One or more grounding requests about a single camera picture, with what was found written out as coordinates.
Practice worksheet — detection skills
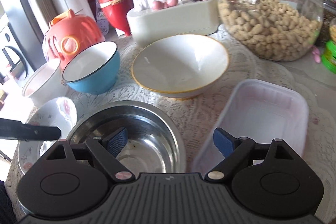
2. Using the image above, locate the red white rectangular tray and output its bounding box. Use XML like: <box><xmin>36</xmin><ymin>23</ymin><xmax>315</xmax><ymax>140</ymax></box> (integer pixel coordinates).
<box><xmin>190</xmin><ymin>79</ymin><xmax>309</xmax><ymax>175</ymax></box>

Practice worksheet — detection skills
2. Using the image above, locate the stainless steel bowl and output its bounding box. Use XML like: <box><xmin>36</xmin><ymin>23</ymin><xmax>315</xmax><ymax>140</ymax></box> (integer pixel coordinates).
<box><xmin>68</xmin><ymin>101</ymin><xmax>186</xmax><ymax>175</ymax></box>

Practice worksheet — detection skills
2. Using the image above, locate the floral white plate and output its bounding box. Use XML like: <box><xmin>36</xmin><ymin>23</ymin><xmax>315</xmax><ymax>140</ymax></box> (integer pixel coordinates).
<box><xmin>18</xmin><ymin>97</ymin><xmax>77</xmax><ymax>173</ymax></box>

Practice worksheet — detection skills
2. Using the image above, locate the white paper instant-noodle bowl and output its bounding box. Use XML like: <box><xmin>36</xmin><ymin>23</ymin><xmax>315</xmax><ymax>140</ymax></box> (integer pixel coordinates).
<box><xmin>22</xmin><ymin>59</ymin><xmax>68</xmax><ymax>107</ymax></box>

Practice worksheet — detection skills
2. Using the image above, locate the blue enamel bowl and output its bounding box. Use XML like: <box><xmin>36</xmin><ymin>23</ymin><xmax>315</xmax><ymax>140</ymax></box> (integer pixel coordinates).
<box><xmin>62</xmin><ymin>41</ymin><xmax>121</xmax><ymax>95</ymax></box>

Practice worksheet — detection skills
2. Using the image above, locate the white bowl yellow rim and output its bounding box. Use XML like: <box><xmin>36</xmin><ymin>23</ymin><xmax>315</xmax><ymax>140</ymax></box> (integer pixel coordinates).
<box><xmin>131</xmin><ymin>34</ymin><xmax>230</xmax><ymax>100</ymax></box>

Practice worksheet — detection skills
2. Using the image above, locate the coral toy carrier case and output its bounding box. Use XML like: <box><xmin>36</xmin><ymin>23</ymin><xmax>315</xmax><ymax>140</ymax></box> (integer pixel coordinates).
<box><xmin>42</xmin><ymin>9</ymin><xmax>105</xmax><ymax>68</ymax></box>

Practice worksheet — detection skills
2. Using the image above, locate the green lid jar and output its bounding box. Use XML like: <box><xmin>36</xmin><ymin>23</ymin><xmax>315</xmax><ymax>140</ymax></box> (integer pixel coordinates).
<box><xmin>321</xmin><ymin>40</ymin><xmax>336</xmax><ymax>74</ymax></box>

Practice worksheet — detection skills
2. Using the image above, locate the cream tissue box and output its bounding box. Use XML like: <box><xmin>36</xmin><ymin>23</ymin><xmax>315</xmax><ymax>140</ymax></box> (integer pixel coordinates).
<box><xmin>126</xmin><ymin>0</ymin><xmax>219</xmax><ymax>48</ymax></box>

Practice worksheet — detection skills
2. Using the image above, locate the glass jar of peanuts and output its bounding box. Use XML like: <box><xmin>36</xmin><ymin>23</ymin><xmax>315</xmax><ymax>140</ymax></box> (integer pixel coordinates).
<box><xmin>218</xmin><ymin>0</ymin><xmax>323</xmax><ymax>61</ymax></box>

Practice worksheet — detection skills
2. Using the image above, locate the pink ball ornament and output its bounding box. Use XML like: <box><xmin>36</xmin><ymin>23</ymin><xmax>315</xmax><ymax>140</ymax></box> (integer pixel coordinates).
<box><xmin>151</xmin><ymin>0</ymin><xmax>178</xmax><ymax>11</ymax></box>

